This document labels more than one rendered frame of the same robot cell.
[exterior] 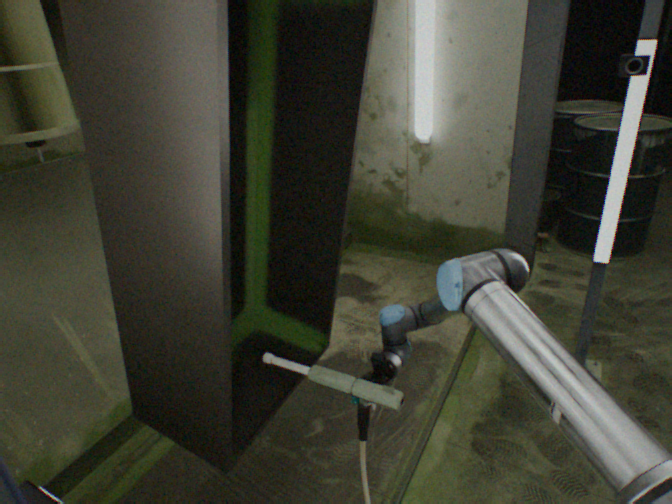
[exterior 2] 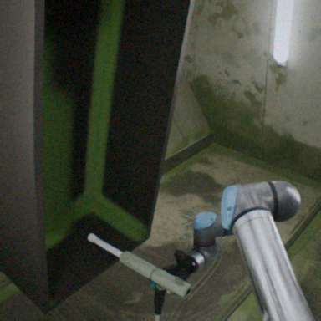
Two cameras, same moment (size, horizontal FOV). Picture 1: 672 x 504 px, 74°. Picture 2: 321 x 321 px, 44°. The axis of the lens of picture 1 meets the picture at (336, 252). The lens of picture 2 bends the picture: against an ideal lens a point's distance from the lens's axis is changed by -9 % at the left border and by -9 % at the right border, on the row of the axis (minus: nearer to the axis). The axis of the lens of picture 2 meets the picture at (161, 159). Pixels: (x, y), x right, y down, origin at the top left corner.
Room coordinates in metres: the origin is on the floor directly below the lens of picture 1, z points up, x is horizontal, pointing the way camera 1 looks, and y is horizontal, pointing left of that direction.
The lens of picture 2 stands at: (-0.07, -0.25, 1.63)
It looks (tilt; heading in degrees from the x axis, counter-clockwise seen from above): 28 degrees down; 10
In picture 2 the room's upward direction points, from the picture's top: 1 degrees counter-clockwise
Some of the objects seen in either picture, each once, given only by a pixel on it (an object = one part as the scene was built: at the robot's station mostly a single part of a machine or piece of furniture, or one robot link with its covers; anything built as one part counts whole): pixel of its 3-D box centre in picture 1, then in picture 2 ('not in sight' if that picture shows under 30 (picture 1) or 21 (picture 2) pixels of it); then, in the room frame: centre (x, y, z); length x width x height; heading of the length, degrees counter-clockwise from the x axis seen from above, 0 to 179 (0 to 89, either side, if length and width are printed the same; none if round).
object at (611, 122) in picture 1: (622, 123); not in sight; (2.92, -1.93, 0.86); 0.54 x 0.54 x 0.01
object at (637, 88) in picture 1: (621, 162); not in sight; (1.59, -1.08, 1.02); 0.06 x 0.02 x 0.83; 59
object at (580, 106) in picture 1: (584, 108); not in sight; (3.56, -2.02, 0.86); 0.54 x 0.54 x 0.01
